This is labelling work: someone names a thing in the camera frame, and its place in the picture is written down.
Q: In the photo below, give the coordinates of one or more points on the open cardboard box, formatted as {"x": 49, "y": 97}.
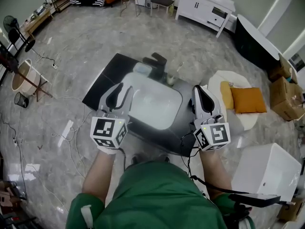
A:
{"x": 282, "y": 68}

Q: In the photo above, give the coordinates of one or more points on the person's left forearm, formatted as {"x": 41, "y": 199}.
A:
{"x": 100, "y": 173}

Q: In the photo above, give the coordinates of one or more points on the clear greenish bottle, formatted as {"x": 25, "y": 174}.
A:
{"x": 171, "y": 79}

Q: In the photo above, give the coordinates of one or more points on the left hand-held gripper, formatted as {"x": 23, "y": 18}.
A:
{"x": 102, "y": 128}

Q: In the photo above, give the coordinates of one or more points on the round beige tub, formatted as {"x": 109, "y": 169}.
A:
{"x": 26, "y": 77}

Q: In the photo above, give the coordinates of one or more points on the black standing fan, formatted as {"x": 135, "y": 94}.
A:
{"x": 10, "y": 24}

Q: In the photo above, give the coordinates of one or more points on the orange cushion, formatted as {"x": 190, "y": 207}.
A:
{"x": 249, "y": 100}

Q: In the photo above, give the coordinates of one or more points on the small clear plastic item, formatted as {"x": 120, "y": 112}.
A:
{"x": 180, "y": 65}

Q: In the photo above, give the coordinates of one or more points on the white round armchair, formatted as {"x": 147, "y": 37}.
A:
{"x": 245, "y": 123}

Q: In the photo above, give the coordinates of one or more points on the yellow cushion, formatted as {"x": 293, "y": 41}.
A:
{"x": 226, "y": 94}

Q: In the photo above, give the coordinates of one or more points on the small white power strip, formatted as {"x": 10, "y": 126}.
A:
{"x": 55, "y": 65}

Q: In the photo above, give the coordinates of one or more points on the low wooden bench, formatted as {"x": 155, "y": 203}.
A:
{"x": 38, "y": 20}

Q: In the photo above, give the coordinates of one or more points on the person's right forearm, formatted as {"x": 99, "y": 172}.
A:
{"x": 215, "y": 170}

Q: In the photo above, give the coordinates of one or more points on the dark wooden stand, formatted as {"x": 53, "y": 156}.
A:
{"x": 9, "y": 63}

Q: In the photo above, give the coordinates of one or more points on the white rectangular sink basin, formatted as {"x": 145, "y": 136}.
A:
{"x": 155, "y": 104}

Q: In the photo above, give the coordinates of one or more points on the black bathtub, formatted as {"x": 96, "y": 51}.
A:
{"x": 255, "y": 44}

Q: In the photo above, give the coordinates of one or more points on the black mesh wastebin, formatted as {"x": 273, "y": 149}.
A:
{"x": 21, "y": 100}

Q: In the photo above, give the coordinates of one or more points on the large cardboard box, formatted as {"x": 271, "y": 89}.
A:
{"x": 284, "y": 99}

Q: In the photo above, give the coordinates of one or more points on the white vanity cabinet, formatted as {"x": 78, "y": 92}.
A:
{"x": 202, "y": 6}

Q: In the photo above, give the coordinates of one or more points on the pale blue soap dish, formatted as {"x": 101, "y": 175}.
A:
{"x": 142, "y": 69}

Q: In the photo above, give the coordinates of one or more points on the white box cabinet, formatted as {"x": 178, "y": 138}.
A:
{"x": 267, "y": 170}

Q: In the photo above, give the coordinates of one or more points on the small cardboard box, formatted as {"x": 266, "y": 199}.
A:
{"x": 291, "y": 210}

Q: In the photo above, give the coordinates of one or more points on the small white appliance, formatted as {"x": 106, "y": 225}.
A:
{"x": 152, "y": 0}

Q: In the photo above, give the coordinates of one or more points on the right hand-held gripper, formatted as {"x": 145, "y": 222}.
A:
{"x": 218, "y": 133}

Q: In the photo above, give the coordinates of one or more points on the black sink cabinet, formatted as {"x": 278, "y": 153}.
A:
{"x": 109, "y": 77}

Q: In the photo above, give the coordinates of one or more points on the dark seat wooden chair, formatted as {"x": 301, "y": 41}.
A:
{"x": 163, "y": 1}

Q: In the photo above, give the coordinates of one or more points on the person's green clothing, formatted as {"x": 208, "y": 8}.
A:
{"x": 155, "y": 199}

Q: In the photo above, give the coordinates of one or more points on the black faucet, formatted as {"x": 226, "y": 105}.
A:
{"x": 158, "y": 62}

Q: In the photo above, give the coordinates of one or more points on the black flat belt device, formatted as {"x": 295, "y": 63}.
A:
{"x": 257, "y": 199}

